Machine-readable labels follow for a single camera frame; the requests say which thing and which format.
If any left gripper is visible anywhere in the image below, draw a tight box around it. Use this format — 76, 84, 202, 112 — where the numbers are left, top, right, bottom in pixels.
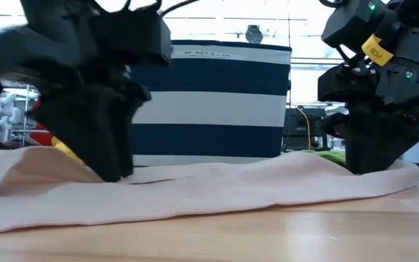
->
0, 25, 124, 183

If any navy white striped fabric basket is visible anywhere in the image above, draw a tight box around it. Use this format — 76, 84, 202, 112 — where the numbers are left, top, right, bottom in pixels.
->
129, 39, 292, 167

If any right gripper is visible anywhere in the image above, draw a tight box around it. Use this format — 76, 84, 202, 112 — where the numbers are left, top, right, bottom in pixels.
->
321, 61, 419, 175

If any thin yellow cable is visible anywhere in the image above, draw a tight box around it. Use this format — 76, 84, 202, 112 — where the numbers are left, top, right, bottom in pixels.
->
295, 105, 312, 151

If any black equipment box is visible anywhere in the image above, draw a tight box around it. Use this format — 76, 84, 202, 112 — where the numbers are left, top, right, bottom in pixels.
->
282, 107, 328, 151

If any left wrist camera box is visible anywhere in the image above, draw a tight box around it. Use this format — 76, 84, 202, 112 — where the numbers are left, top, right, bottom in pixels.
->
92, 7, 173, 69

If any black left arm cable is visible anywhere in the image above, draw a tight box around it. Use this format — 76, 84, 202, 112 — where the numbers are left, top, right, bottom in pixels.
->
158, 0, 200, 17

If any yellow label tag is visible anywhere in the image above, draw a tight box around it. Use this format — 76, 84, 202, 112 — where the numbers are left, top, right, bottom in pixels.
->
361, 34, 395, 67

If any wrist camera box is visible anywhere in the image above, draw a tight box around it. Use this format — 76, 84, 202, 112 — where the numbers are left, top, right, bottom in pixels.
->
317, 63, 381, 103
92, 7, 173, 69

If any red plastic bin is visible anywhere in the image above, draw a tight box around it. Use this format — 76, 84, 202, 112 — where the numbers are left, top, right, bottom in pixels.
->
29, 123, 55, 147

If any black ceiling cord reel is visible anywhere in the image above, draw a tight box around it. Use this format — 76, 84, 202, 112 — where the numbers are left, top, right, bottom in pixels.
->
245, 24, 264, 44

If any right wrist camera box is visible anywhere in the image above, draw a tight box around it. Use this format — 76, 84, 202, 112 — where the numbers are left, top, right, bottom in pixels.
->
317, 63, 381, 103

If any pale pink towel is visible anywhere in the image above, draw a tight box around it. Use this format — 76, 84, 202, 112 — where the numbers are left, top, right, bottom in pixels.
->
0, 145, 419, 234

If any yellow microfiber towel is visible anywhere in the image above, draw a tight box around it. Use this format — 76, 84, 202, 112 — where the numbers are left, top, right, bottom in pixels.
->
51, 136, 84, 164

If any green microfiber towel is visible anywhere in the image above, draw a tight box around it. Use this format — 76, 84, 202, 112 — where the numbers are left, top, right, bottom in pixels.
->
303, 149, 347, 167

